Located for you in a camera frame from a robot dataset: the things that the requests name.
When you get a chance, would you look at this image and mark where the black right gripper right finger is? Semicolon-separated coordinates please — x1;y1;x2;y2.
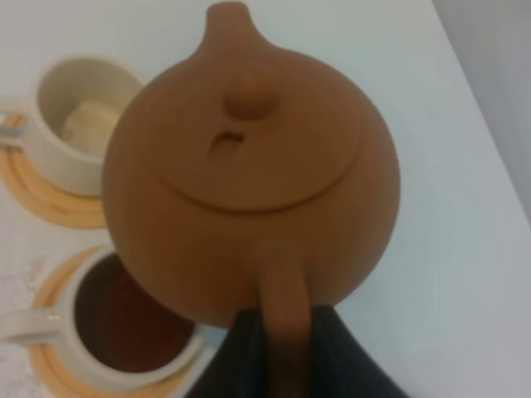
310;306;407;398

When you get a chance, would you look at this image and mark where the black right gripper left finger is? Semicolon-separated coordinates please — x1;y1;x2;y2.
188;308;276;398

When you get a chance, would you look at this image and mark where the brown clay teapot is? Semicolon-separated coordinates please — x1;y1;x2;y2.
101;1;402;345

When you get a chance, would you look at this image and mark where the right white teacup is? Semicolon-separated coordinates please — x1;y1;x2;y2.
1;246;205;391

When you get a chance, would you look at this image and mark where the white teacup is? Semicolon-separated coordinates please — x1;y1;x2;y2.
1;246;205;391
1;55;144;197

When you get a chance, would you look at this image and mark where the right orange coaster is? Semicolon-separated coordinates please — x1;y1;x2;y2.
28;245;212;398

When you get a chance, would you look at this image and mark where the orange coaster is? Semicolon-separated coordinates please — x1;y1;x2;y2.
28;245;212;398
1;97;105;228

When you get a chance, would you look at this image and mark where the left orange coaster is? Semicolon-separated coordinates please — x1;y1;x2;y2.
1;97;105;228

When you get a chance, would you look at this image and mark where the left white teacup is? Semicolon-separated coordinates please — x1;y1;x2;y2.
1;55;144;197

